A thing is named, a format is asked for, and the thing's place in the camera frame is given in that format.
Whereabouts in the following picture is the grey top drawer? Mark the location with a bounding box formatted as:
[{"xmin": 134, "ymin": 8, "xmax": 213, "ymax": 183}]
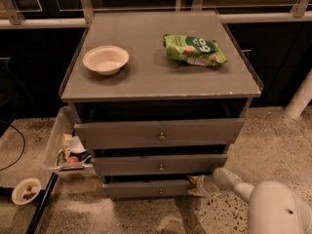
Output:
[{"xmin": 74, "ymin": 118, "xmax": 244, "ymax": 149}]

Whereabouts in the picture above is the grey bottom drawer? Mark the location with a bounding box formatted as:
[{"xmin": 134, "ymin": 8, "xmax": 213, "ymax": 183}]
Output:
[{"xmin": 102, "ymin": 177, "xmax": 195, "ymax": 199}]

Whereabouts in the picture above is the clear plastic storage bin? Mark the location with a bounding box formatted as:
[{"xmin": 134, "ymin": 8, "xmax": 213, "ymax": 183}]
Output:
[{"xmin": 42, "ymin": 106, "xmax": 96, "ymax": 179}]

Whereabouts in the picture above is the metal railing frame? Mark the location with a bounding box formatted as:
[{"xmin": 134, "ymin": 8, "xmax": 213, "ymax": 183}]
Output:
[{"xmin": 0, "ymin": 0, "xmax": 312, "ymax": 28}]

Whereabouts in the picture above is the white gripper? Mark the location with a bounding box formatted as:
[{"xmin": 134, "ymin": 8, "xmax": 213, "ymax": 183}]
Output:
[{"xmin": 187, "ymin": 175, "xmax": 215, "ymax": 197}]

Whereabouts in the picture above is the green snack bag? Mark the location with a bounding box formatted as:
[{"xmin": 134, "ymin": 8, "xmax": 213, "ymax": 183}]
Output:
[{"xmin": 163, "ymin": 34, "xmax": 227, "ymax": 66}]

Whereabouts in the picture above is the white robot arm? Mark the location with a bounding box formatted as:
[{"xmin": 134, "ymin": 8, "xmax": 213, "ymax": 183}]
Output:
[{"xmin": 187, "ymin": 168, "xmax": 312, "ymax": 234}]

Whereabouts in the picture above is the white cup in bin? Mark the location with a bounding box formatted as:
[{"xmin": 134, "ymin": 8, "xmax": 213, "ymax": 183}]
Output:
[{"xmin": 68, "ymin": 136, "xmax": 86, "ymax": 154}]

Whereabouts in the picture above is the grey drawer cabinet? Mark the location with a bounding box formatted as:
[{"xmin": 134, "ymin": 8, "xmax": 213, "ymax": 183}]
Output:
[{"xmin": 60, "ymin": 11, "xmax": 263, "ymax": 185}]

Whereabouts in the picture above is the white bowl on floor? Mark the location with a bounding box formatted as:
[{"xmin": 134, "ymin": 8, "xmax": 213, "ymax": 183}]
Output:
[{"xmin": 12, "ymin": 177, "xmax": 41, "ymax": 206}]

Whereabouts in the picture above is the black cable on floor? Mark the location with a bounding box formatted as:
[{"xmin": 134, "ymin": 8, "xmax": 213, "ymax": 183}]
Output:
[{"xmin": 0, "ymin": 120, "xmax": 26, "ymax": 173}]

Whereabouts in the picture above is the grey drawer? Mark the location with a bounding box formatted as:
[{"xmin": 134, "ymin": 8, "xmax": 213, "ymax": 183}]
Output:
[
  {"xmin": 74, "ymin": 118, "xmax": 244, "ymax": 149},
  {"xmin": 93, "ymin": 154, "xmax": 227, "ymax": 176},
  {"xmin": 102, "ymin": 177, "xmax": 195, "ymax": 199}
]

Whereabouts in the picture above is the black floor bar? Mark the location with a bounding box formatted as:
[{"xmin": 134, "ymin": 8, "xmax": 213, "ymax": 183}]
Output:
[{"xmin": 25, "ymin": 173, "xmax": 59, "ymax": 234}]

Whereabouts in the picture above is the grey middle drawer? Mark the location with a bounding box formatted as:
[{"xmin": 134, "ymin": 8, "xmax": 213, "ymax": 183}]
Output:
[{"xmin": 93, "ymin": 154, "xmax": 227, "ymax": 176}]

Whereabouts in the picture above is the white pole base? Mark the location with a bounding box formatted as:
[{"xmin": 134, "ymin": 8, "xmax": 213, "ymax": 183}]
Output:
[{"xmin": 285, "ymin": 68, "xmax": 312, "ymax": 119}]

